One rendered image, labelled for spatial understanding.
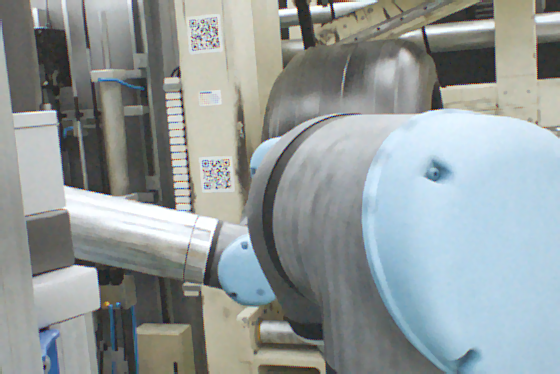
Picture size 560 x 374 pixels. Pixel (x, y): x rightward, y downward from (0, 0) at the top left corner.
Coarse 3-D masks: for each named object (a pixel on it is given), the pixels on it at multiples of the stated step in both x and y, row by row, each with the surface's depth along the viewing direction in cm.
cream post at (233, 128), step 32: (192, 0) 145; (224, 0) 143; (224, 32) 144; (192, 64) 147; (224, 64) 145; (192, 96) 148; (224, 96) 146; (256, 96) 155; (192, 128) 149; (224, 128) 147; (256, 128) 154; (192, 160) 150; (192, 192) 151; (224, 192) 149; (224, 320) 153; (224, 352) 154
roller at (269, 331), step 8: (264, 320) 144; (272, 320) 144; (264, 328) 142; (272, 328) 142; (280, 328) 141; (288, 328) 141; (264, 336) 142; (272, 336) 142; (280, 336) 141; (288, 336) 141; (304, 344) 141; (312, 344) 140
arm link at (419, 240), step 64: (320, 128) 39; (384, 128) 34; (448, 128) 30; (512, 128) 30; (320, 192) 34; (384, 192) 30; (448, 192) 28; (512, 192) 29; (320, 256) 34; (384, 256) 29; (448, 256) 28; (512, 256) 29; (384, 320) 30; (448, 320) 27; (512, 320) 29
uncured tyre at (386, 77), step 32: (288, 64) 138; (320, 64) 132; (352, 64) 129; (384, 64) 127; (416, 64) 130; (288, 96) 128; (320, 96) 126; (352, 96) 124; (384, 96) 122; (416, 96) 124; (288, 128) 125
